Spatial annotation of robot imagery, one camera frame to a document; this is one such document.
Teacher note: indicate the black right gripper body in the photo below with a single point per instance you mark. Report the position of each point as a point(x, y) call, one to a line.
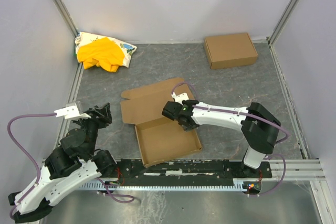
point(171, 110)

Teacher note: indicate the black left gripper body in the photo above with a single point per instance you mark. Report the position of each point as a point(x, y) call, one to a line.
point(99, 115)

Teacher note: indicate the cardboard box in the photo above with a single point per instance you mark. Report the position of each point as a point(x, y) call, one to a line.
point(227, 51)
point(159, 138)

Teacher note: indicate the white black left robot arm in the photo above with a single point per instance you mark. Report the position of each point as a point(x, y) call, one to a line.
point(70, 165)

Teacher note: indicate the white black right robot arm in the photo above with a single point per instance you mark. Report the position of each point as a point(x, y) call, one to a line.
point(259, 127)

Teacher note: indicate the folded closed cardboard box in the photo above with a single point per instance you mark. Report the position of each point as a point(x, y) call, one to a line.
point(227, 51)

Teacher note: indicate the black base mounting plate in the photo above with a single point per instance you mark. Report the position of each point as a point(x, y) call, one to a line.
point(133, 168)

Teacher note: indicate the yellow cloth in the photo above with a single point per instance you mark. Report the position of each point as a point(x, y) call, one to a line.
point(102, 53)

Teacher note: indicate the floral patterned cloth bag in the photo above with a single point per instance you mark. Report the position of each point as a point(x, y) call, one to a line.
point(85, 38)

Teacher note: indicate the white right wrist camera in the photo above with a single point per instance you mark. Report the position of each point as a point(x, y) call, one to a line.
point(179, 98)

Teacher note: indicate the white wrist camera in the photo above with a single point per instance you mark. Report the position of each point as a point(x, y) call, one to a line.
point(179, 98)
point(72, 111)

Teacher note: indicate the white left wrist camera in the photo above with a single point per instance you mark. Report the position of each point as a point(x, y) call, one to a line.
point(72, 111)

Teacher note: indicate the light blue cable duct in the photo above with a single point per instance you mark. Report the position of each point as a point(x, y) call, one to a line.
point(96, 185)

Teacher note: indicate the right aluminium corner post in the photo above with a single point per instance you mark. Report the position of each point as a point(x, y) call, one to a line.
point(282, 21)

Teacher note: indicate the aluminium frame rail front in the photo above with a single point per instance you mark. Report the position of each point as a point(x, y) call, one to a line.
point(308, 169)

